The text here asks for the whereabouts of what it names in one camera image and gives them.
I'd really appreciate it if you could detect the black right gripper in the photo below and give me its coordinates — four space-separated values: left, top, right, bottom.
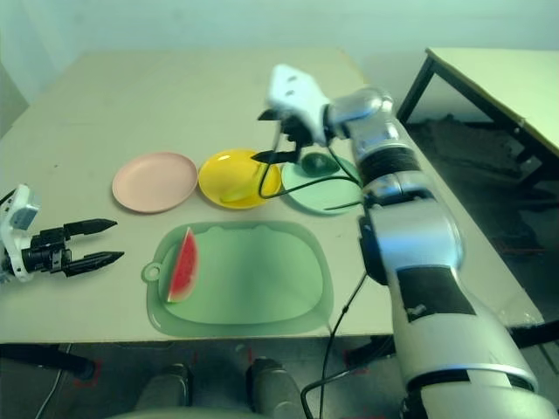
252 108 315 166

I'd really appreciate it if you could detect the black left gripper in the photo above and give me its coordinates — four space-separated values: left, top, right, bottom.
21 217 126 278

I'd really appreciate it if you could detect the dark green toy avocado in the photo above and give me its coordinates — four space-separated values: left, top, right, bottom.
301 152 341 178

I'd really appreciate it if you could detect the yellow toy banana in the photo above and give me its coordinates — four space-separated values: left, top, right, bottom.
219 174 266 205

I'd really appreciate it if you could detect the toy watermelon slice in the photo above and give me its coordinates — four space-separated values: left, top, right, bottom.
167 226 200 304

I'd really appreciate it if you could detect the yellow round plate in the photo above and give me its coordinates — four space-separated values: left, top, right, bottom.
197 148 283 211

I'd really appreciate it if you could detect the mint green round plate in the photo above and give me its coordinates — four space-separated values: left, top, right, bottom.
280 155 366 217

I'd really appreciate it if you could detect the pink round plate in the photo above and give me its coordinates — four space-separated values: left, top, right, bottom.
111 151 199 215

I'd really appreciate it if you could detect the black table base bar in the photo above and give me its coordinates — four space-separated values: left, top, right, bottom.
349 320 559 363
0 344 95 379

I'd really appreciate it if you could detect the green silicone cutting mat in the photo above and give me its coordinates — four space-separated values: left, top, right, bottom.
140 220 335 338

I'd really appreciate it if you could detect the grey robot left foot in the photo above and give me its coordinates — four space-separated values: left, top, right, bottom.
137 362 193 416

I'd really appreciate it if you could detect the grey robot foot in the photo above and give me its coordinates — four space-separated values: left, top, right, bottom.
246 356 302 416
137 362 193 416

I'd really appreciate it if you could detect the grey robot right foot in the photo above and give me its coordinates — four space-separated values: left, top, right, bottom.
246 356 302 416

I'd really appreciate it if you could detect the side table with black legs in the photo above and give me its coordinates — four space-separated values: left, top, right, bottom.
395 46 559 189

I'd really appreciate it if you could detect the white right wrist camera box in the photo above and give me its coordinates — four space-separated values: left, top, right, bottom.
266 64 331 145

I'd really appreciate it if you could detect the white floor cable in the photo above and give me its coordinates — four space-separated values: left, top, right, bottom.
37 344 71 419

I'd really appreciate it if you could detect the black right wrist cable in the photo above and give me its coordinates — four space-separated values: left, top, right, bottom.
257 126 368 419

